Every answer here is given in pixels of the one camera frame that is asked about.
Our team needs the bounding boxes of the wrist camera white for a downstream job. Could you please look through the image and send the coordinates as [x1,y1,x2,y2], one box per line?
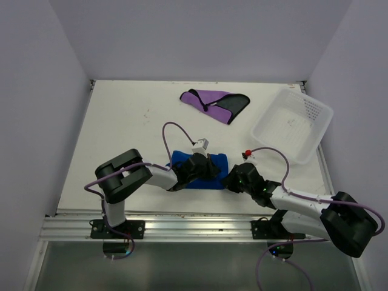
[242,150,258,166]
[192,138,209,157]

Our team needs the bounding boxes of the purple towel black trim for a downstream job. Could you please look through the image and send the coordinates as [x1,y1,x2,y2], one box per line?
[179,89,250,125]

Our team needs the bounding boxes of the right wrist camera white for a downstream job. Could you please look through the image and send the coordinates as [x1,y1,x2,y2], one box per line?
[242,150,258,166]

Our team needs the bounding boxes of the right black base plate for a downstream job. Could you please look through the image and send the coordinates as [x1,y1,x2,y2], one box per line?
[250,220,306,240]

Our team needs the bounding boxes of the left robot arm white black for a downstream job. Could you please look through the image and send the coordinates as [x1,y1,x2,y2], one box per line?
[95,149,229,238]

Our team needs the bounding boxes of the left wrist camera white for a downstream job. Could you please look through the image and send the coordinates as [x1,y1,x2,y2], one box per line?
[192,138,209,157]

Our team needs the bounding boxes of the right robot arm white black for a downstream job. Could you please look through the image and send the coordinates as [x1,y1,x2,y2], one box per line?
[221,162,378,258]

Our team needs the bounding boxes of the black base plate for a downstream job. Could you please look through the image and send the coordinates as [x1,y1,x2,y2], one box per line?
[89,219,145,239]
[250,220,306,240]

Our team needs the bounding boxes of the blue towel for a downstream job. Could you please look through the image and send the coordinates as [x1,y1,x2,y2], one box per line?
[169,150,229,192]

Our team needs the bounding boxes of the white plastic basket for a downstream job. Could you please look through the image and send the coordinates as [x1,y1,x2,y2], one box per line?
[250,88,333,165]

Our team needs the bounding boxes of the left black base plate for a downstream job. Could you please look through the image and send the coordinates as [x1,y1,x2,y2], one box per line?
[89,219,145,239]

